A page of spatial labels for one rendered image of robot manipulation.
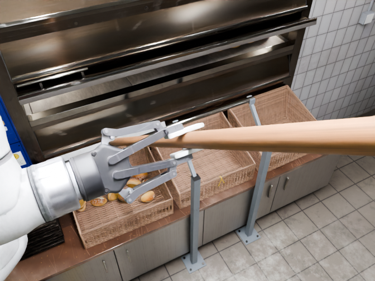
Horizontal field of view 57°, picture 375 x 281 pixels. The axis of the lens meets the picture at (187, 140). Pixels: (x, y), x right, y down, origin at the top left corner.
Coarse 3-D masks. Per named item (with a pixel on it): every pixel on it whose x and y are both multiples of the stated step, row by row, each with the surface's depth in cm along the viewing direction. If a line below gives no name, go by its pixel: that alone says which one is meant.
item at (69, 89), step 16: (288, 16) 229; (224, 32) 213; (240, 32) 211; (272, 32) 206; (176, 48) 198; (192, 48) 196; (224, 48) 196; (112, 64) 185; (128, 64) 184; (160, 64) 182; (48, 80) 175; (64, 80) 173; (96, 80) 171; (48, 96) 164
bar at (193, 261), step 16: (208, 112) 191; (256, 112) 202; (192, 176) 186; (192, 192) 194; (256, 192) 229; (192, 208) 204; (256, 208) 241; (192, 224) 215; (192, 240) 228; (192, 256) 243; (192, 272) 246
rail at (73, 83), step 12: (288, 24) 210; (300, 24) 213; (252, 36) 201; (204, 48) 190; (156, 60) 180; (108, 72) 172; (120, 72) 174; (60, 84) 165; (72, 84) 166; (24, 96) 159
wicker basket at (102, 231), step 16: (144, 160) 233; (160, 192) 224; (96, 208) 215; (112, 208) 215; (128, 208) 215; (144, 208) 215; (160, 208) 204; (80, 224) 207; (96, 224) 207; (112, 224) 192; (128, 224) 207; (144, 224) 206; (96, 240) 195
